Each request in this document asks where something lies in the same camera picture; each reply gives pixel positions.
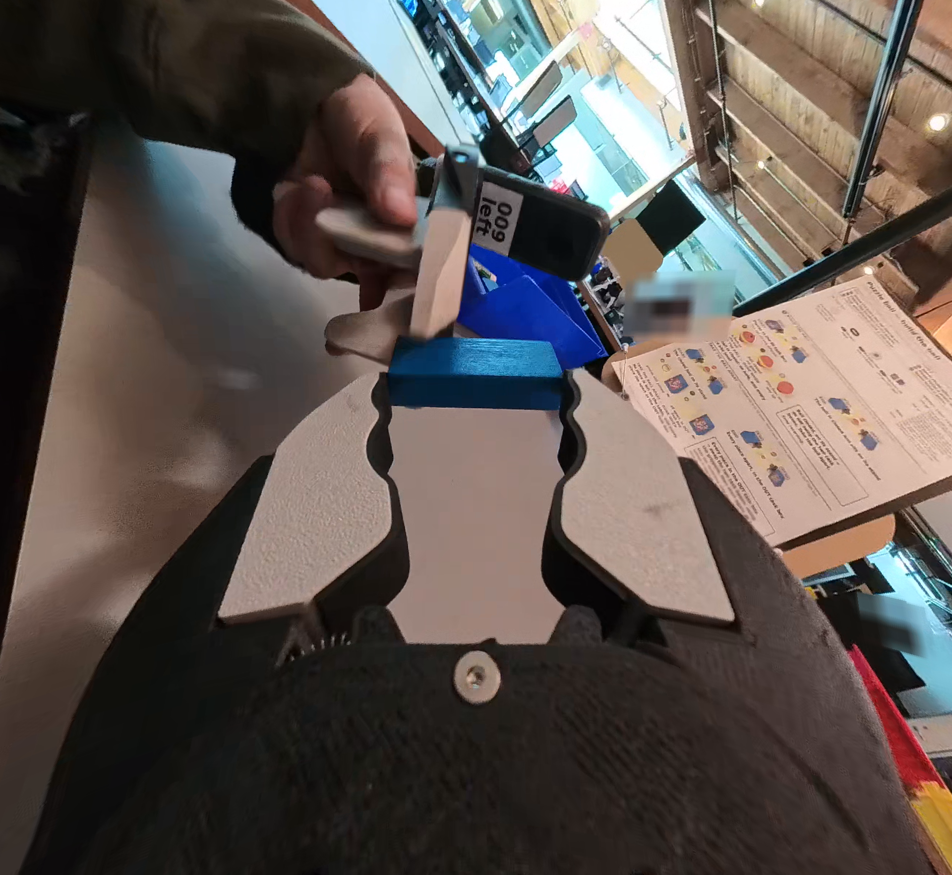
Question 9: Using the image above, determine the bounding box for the black lighting track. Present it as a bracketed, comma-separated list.
[842, 0, 949, 221]

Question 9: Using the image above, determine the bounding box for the black monitor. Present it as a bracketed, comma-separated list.
[636, 179, 708, 256]

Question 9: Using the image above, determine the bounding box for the yellow plastic bin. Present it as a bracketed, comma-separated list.
[909, 778, 952, 872]

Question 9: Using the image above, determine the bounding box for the red plastic bin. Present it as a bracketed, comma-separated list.
[848, 644, 949, 809]

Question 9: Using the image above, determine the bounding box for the black metal pole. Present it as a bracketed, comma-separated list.
[732, 189, 952, 318]

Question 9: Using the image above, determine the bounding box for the blue foam block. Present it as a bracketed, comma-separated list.
[387, 337, 564, 412]

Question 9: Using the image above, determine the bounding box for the blue plastic bin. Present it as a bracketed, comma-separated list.
[457, 257, 608, 368]

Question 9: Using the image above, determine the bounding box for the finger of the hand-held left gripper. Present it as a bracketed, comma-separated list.
[408, 209, 474, 342]
[323, 292, 417, 364]

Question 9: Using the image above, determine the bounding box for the instruction board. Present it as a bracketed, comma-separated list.
[601, 276, 952, 580]

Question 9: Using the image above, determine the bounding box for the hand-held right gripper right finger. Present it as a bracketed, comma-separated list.
[541, 369, 737, 628]

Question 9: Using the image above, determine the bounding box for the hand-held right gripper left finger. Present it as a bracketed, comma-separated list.
[218, 373, 412, 626]

